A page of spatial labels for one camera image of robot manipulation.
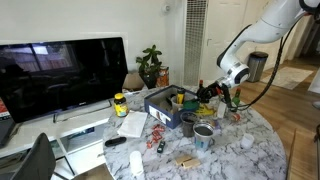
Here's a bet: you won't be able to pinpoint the white paper napkin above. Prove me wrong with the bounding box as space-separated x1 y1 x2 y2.
117 111 147 138

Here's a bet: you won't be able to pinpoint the green glass bottle red cap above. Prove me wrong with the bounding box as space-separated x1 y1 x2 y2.
232 88 241 107

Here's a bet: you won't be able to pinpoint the yellow thank you card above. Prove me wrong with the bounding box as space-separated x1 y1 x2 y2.
195 104 215 116

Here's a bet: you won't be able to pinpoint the black office chair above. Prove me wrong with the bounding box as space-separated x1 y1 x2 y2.
10 133 56 180

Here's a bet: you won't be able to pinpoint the yellow lid supplement jar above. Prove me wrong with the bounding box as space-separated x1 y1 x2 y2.
114 93 129 117

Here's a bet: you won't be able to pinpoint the orange snack box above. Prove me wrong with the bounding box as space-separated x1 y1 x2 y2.
157 66 169 87

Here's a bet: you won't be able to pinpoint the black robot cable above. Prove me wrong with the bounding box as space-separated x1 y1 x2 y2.
229 9 308 111

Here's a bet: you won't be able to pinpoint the potted green plant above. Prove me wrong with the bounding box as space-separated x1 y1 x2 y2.
136 45 162 89

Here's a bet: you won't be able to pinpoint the brown paper bag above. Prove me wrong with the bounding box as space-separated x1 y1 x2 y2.
123 72 144 91

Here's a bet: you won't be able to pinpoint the silver trash can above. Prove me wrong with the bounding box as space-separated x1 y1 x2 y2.
247 51 268 82

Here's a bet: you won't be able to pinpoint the grey metal cup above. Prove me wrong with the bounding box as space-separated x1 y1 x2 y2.
193 122 214 151

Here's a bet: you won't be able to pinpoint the red candy wrappers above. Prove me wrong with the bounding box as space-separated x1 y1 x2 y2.
147 124 165 149

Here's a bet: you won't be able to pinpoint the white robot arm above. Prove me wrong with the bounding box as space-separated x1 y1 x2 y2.
197 0 320 102

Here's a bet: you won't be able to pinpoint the dark bottle yellow label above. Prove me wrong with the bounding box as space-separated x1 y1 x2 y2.
176 88 185 104

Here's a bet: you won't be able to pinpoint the small clear plastic cup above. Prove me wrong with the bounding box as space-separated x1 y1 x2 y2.
240 133 254 149

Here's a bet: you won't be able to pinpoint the small red cap bottle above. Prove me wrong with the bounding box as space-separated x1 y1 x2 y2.
231 113 241 122

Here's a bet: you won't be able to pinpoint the navy blue cardboard box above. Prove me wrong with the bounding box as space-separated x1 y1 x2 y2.
144 85 198 129

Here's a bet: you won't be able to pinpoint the green plastic lid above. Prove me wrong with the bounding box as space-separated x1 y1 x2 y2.
183 100 199 111

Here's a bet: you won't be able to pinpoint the large clear plastic cup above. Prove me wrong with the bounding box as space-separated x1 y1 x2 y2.
171 96 183 113

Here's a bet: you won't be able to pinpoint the dark grey cup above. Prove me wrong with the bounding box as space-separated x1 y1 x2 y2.
180 112 198 137

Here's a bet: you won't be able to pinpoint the black remote control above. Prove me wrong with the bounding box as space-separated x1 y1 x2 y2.
105 137 127 147

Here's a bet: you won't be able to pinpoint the wooden blocks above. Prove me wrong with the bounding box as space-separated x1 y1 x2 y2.
175 155 200 169

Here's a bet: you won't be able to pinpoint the black computer monitor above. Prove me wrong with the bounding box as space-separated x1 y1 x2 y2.
0 37 128 123

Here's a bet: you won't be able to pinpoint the small black green tool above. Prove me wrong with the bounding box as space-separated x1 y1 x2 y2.
157 141 166 153

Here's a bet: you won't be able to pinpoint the white tv stand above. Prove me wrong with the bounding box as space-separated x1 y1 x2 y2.
0 100 114 179

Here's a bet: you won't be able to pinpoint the white spray bottle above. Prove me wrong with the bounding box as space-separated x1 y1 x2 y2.
129 151 144 176

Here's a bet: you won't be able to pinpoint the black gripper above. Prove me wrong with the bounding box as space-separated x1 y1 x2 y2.
196 82 230 103

